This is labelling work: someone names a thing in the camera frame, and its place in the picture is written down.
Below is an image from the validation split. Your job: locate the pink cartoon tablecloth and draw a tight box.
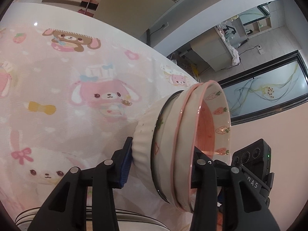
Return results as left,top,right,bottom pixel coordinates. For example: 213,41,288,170
1,2,196,230

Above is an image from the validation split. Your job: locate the beige bathroom vanity cabinet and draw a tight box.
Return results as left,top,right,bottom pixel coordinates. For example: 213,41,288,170
190,27,233,71

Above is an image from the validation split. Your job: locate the white cartoon plate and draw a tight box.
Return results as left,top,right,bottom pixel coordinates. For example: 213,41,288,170
15,205,169,230

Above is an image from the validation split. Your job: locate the beige three-door refrigerator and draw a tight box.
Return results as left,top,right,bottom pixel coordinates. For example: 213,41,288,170
94,0,180,38

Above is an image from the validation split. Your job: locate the white cloth on sink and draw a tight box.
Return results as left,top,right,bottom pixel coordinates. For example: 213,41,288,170
229,46,241,67

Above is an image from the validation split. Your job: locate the black right gripper camera box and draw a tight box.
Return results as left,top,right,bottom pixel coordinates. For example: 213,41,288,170
231,139,271,182

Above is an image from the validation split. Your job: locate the person's right hand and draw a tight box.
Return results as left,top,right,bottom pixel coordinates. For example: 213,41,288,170
216,205,223,231

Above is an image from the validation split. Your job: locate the bathroom mirror cabinet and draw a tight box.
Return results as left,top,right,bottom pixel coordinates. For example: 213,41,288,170
239,3,271,38

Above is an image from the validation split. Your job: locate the white bowl black rim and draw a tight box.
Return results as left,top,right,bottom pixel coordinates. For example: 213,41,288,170
132,90,182,202

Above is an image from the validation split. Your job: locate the black faucet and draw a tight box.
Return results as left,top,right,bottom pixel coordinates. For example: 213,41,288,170
222,25,237,36

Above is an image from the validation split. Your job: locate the black framed glass door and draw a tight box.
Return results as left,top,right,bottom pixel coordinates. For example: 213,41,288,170
219,50,307,126

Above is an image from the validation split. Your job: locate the red broom with dustpan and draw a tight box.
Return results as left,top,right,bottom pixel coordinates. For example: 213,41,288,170
78,0,99,17

